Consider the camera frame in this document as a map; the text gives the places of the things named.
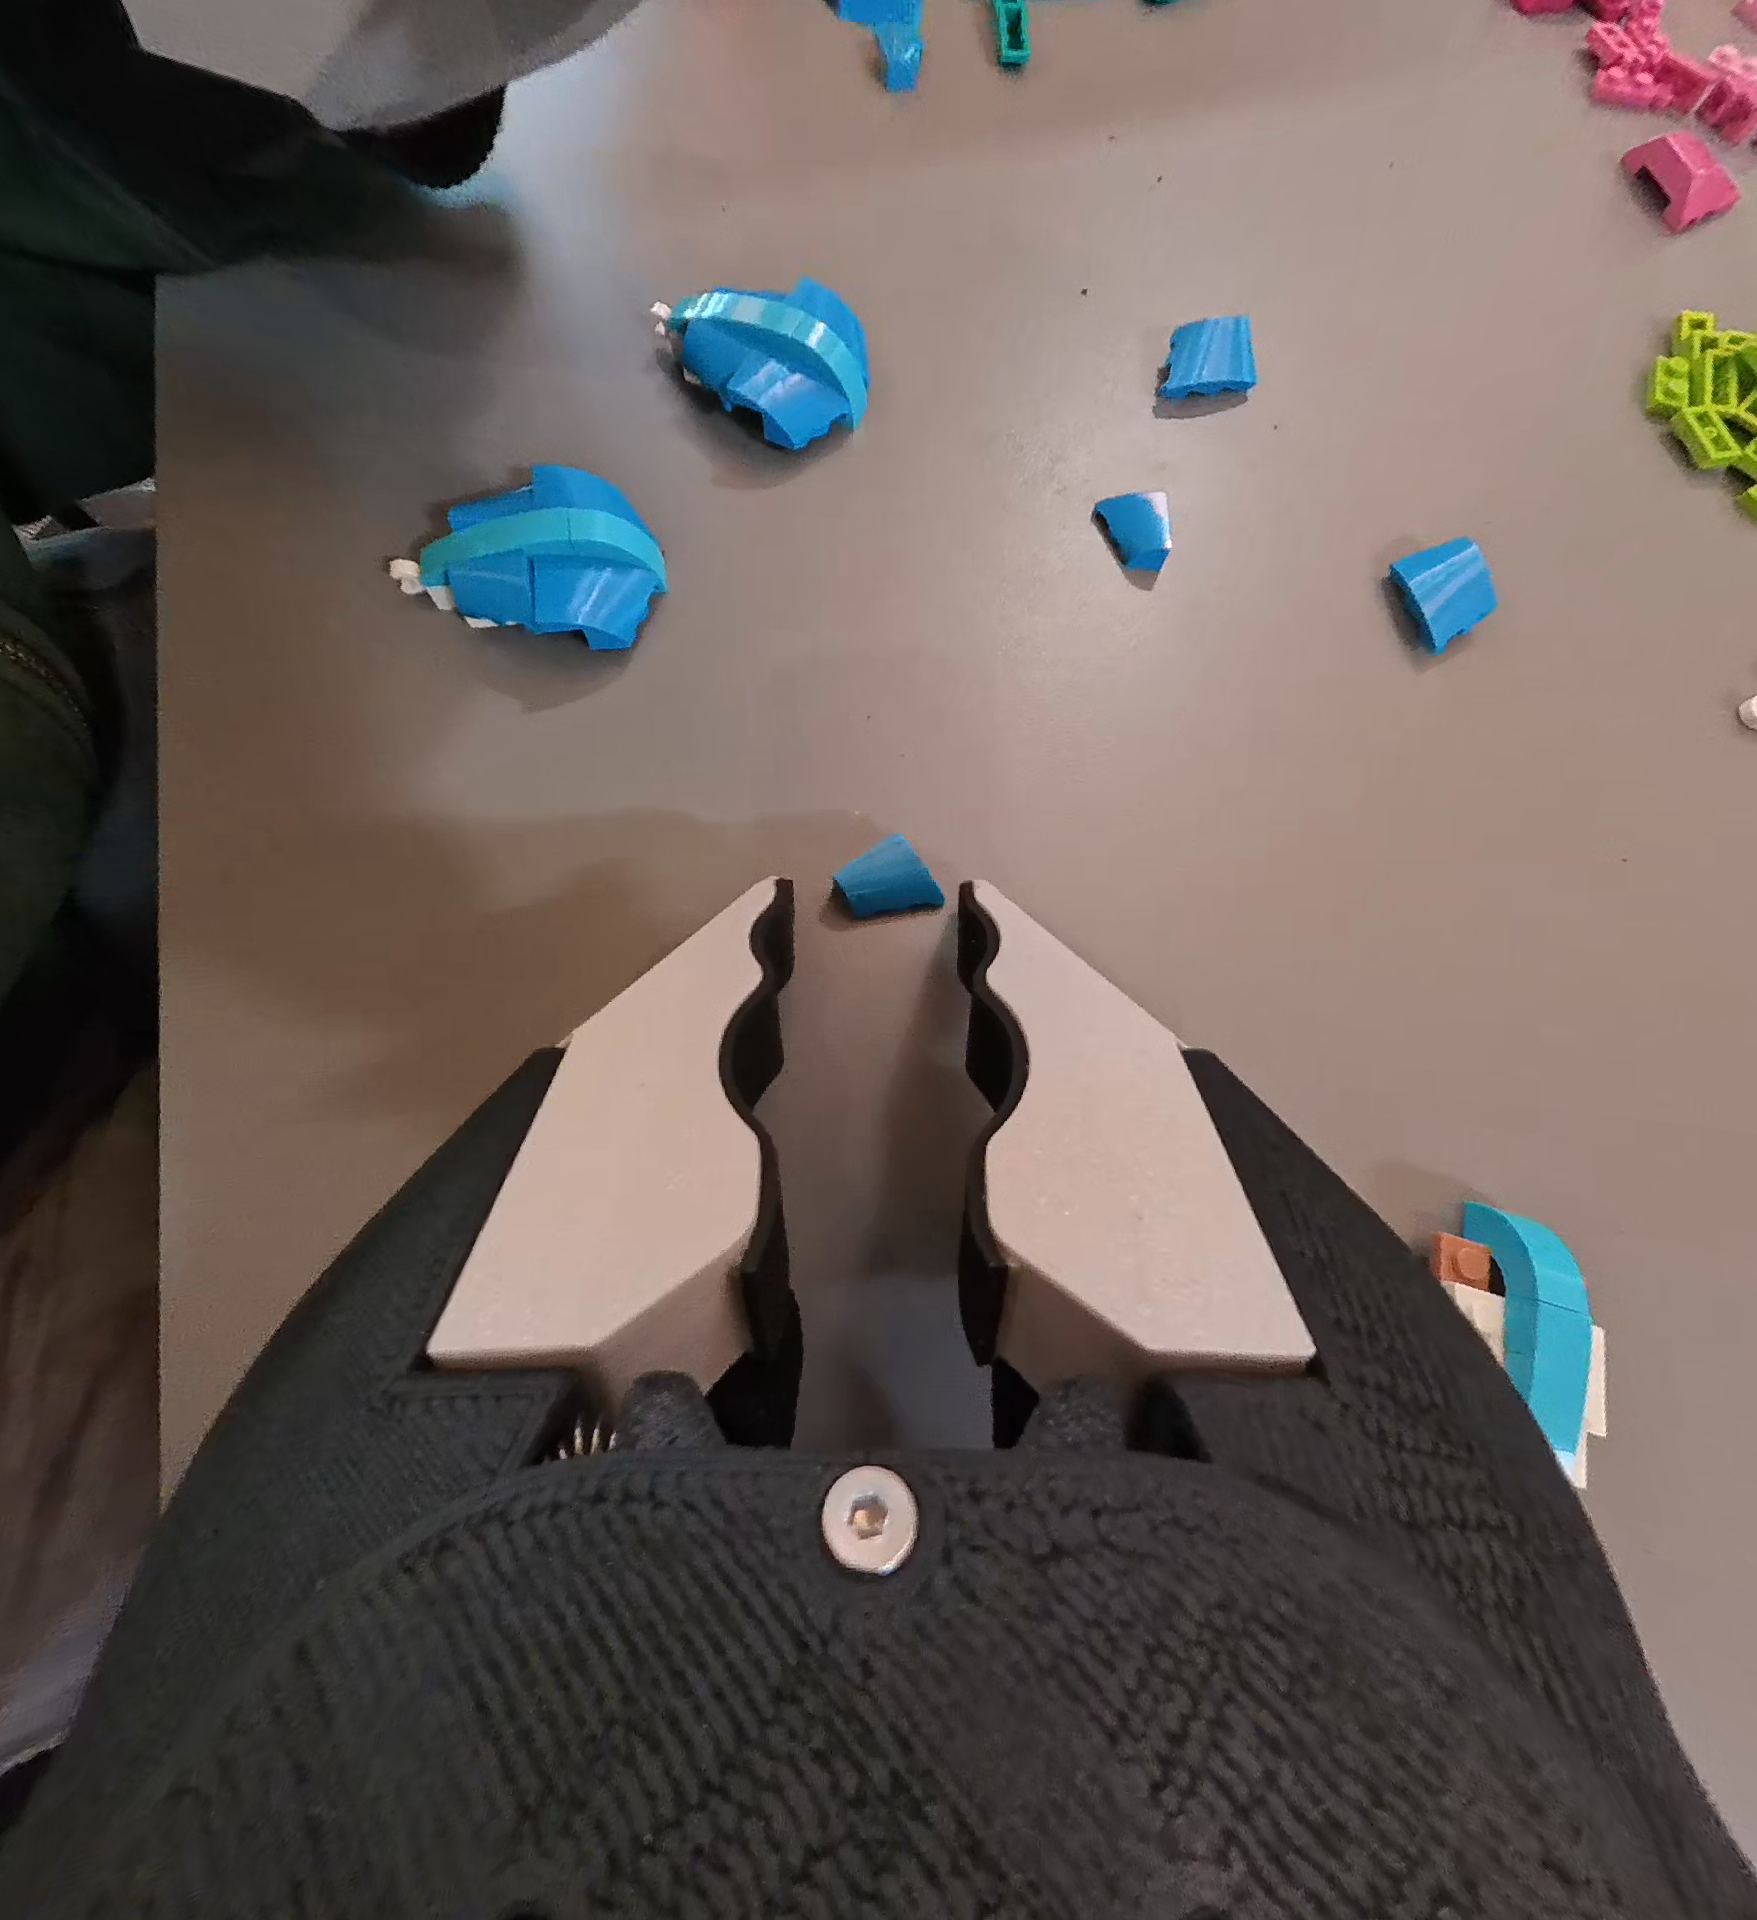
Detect small blue white brick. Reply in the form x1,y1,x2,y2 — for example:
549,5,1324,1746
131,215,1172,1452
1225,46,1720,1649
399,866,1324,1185
1090,488,1176,576

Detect magenta arched brick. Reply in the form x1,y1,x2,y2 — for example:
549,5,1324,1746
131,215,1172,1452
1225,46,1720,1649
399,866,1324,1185
1619,132,1743,236

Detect beige trousers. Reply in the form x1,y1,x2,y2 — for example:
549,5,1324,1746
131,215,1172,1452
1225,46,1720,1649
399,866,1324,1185
0,1074,166,1825

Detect pile of pink bricks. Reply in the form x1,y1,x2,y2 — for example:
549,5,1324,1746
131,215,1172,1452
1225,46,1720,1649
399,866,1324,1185
1509,0,1757,152

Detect blue curved brick assembly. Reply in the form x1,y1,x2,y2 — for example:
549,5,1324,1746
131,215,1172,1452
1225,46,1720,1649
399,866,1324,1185
388,464,672,655
651,277,875,453

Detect small blue wedge brick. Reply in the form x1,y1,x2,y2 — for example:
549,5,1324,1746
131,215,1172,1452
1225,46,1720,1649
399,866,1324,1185
832,834,949,920

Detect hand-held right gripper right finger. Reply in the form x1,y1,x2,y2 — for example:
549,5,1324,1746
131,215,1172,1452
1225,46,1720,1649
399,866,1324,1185
957,879,1321,1450

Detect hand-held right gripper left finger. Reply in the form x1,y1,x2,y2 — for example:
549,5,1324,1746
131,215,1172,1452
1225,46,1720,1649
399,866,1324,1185
426,876,806,1450

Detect blue curved slope brick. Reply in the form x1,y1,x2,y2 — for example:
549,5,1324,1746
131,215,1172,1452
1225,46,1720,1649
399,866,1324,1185
1386,535,1501,655
1157,315,1261,405

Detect teal white brown brick assembly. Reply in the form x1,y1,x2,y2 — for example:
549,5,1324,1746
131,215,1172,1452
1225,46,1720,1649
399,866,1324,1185
1429,1200,1610,1492

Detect pile of green bricks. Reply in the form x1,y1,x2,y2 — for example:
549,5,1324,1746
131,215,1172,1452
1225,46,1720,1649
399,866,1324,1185
1642,309,1757,525

